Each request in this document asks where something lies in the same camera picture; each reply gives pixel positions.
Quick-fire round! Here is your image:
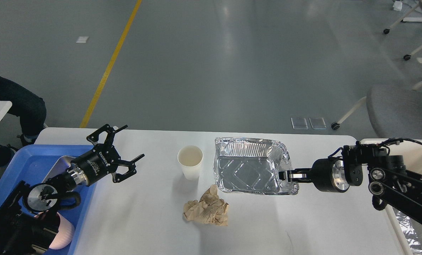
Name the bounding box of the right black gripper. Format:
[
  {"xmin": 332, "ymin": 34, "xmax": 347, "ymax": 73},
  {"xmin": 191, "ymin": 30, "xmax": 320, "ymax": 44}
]
[{"xmin": 279, "ymin": 158, "xmax": 363, "ymax": 193}]

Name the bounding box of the white paper cup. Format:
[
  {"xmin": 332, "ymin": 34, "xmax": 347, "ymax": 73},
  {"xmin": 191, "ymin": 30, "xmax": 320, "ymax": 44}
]
[{"xmin": 177, "ymin": 145, "xmax": 203, "ymax": 181}]

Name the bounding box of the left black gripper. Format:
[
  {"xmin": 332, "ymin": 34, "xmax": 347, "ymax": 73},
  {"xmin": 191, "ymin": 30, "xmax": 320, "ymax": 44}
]
[{"xmin": 70, "ymin": 124, "xmax": 145, "ymax": 186}]

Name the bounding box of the aluminium foil tray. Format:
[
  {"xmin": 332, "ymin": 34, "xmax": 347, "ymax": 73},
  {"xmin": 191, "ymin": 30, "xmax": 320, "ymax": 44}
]
[{"xmin": 214, "ymin": 137, "xmax": 299, "ymax": 196}]

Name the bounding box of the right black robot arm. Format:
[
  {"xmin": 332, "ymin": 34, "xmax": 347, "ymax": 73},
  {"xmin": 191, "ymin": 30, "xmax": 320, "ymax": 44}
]
[{"xmin": 278, "ymin": 138, "xmax": 422, "ymax": 225}]

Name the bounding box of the seated person in jeans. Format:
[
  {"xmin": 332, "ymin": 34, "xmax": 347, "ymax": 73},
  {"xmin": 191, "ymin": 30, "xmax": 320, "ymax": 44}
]
[{"xmin": 0, "ymin": 77, "xmax": 47, "ymax": 147}]

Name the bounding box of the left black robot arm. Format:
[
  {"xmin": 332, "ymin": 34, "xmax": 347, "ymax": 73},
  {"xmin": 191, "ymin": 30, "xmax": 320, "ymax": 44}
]
[{"xmin": 0, "ymin": 124, "xmax": 144, "ymax": 255}]

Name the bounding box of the clear floor plate left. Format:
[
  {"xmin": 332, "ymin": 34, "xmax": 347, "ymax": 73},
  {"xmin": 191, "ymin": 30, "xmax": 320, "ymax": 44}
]
[{"xmin": 291, "ymin": 117, "xmax": 309, "ymax": 130}]

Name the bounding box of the blue plastic tray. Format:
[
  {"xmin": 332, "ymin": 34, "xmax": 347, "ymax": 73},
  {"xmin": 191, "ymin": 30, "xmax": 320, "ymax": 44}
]
[{"xmin": 0, "ymin": 144, "xmax": 96, "ymax": 255}]

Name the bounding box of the beige plastic bin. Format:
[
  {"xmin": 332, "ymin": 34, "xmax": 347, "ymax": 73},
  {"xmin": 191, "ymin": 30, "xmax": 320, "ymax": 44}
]
[{"xmin": 359, "ymin": 138, "xmax": 422, "ymax": 255}]

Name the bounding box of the clear floor plate right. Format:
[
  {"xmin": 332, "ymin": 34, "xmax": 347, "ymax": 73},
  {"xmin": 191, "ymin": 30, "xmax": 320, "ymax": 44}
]
[{"xmin": 309, "ymin": 117, "xmax": 327, "ymax": 130}]

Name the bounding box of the crumpled brown paper napkin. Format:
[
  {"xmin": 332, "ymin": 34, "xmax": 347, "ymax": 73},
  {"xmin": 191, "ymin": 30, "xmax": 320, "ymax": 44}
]
[{"xmin": 182, "ymin": 185, "xmax": 229, "ymax": 226}]

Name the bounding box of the pink ribbed mug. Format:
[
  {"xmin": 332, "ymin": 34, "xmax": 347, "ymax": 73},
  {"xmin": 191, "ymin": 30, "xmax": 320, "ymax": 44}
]
[{"xmin": 49, "ymin": 213, "xmax": 75, "ymax": 250}]

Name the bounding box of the clear floor plate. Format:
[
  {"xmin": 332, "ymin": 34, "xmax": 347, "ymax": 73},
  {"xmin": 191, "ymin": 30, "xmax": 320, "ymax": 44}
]
[
  {"xmin": 291, "ymin": 117, "xmax": 309, "ymax": 130},
  {"xmin": 309, "ymin": 117, "xmax": 327, "ymax": 130}
]

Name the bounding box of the white rolling chair base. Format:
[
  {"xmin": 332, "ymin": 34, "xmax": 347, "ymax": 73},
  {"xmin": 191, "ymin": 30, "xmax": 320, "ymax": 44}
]
[{"xmin": 384, "ymin": 0, "xmax": 422, "ymax": 79}]

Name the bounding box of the white floor plate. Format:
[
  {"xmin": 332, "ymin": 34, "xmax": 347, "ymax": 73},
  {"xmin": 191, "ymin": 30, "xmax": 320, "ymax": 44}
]
[{"xmin": 76, "ymin": 36, "xmax": 89, "ymax": 44}]

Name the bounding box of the foil tray in bin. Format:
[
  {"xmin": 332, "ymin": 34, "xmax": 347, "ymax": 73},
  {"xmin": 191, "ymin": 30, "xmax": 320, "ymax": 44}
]
[{"xmin": 392, "ymin": 208, "xmax": 422, "ymax": 255}]

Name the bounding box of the grey office chair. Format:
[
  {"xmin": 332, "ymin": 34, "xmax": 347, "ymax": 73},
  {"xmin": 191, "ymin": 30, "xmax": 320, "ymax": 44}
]
[{"xmin": 331, "ymin": 85, "xmax": 422, "ymax": 140}]

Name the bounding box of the square stainless steel dish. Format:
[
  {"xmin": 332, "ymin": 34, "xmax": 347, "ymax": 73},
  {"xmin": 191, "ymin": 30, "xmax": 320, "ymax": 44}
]
[{"xmin": 42, "ymin": 155, "xmax": 75, "ymax": 182}]

